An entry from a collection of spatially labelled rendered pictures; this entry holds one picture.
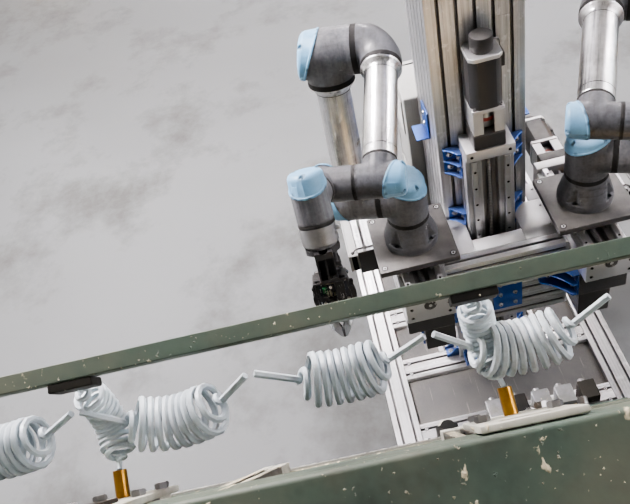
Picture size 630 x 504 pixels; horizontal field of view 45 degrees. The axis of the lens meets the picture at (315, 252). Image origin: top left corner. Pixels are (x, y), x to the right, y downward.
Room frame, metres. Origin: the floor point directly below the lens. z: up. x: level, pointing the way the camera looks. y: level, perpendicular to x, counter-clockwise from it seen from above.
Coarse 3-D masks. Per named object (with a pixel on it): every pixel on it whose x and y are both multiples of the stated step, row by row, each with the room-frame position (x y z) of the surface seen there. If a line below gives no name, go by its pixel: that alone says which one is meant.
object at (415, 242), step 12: (396, 228) 1.44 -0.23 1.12; (408, 228) 1.43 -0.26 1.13; (420, 228) 1.43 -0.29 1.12; (432, 228) 1.44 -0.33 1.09; (396, 240) 1.45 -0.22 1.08; (408, 240) 1.42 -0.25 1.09; (420, 240) 1.42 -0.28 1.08; (432, 240) 1.42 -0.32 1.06; (396, 252) 1.43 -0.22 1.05; (408, 252) 1.41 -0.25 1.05; (420, 252) 1.41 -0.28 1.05
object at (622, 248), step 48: (624, 240) 0.49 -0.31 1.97; (432, 288) 0.50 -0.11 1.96; (480, 288) 0.49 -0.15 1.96; (192, 336) 0.53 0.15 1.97; (240, 336) 0.52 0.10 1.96; (432, 336) 0.48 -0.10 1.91; (528, 336) 0.47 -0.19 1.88; (576, 336) 0.46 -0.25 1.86; (0, 384) 0.54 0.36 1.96; (48, 384) 0.53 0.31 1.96; (240, 384) 0.50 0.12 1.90; (336, 384) 0.47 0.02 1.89; (384, 384) 0.48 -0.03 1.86; (0, 432) 0.53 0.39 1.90; (48, 432) 0.52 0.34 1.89; (144, 432) 0.49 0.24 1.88; (192, 432) 0.48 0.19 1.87; (0, 480) 0.50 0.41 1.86
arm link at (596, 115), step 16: (592, 0) 1.42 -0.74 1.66; (608, 0) 1.40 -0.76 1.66; (624, 0) 1.41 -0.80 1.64; (592, 16) 1.38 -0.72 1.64; (608, 16) 1.36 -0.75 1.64; (624, 16) 1.41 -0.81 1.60; (592, 32) 1.33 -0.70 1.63; (608, 32) 1.32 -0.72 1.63; (592, 48) 1.29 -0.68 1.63; (608, 48) 1.27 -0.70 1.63; (592, 64) 1.24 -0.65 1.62; (608, 64) 1.23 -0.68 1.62; (592, 80) 1.20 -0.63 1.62; (608, 80) 1.19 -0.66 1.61; (592, 96) 1.16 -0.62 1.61; (608, 96) 1.15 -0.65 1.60; (576, 112) 1.13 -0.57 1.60; (592, 112) 1.12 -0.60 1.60; (608, 112) 1.11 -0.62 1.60; (624, 112) 1.09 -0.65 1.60; (576, 128) 1.12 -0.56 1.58; (592, 128) 1.10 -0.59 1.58; (608, 128) 1.09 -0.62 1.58
